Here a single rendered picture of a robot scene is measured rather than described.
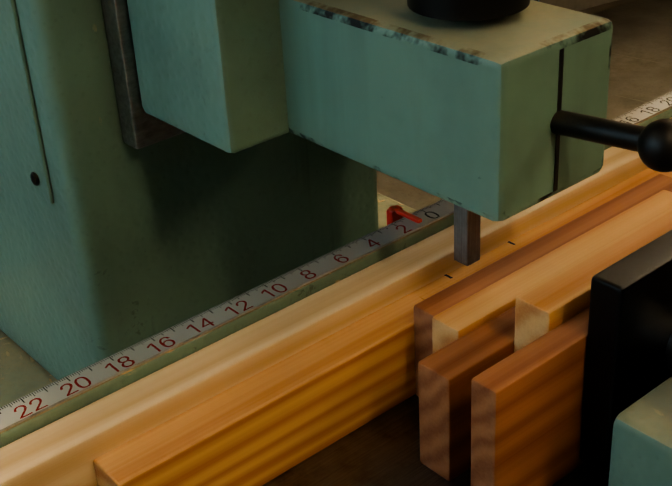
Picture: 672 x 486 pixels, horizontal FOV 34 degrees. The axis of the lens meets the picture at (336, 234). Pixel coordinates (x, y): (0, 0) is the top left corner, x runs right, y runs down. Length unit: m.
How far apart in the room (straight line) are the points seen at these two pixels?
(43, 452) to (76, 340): 0.24
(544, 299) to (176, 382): 0.15
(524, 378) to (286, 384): 0.10
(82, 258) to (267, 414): 0.20
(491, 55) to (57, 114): 0.25
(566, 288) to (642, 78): 2.96
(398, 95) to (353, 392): 0.13
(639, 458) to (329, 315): 0.15
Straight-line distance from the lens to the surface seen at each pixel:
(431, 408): 0.46
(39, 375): 0.75
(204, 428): 0.45
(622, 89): 3.32
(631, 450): 0.42
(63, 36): 0.57
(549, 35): 0.45
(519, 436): 0.44
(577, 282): 0.46
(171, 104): 0.55
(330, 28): 0.49
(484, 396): 0.42
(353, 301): 0.50
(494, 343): 0.46
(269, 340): 0.48
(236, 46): 0.51
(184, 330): 0.48
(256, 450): 0.47
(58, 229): 0.63
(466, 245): 0.52
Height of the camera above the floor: 1.22
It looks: 29 degrees down
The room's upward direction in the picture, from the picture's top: 3 degrees counter-clockwise
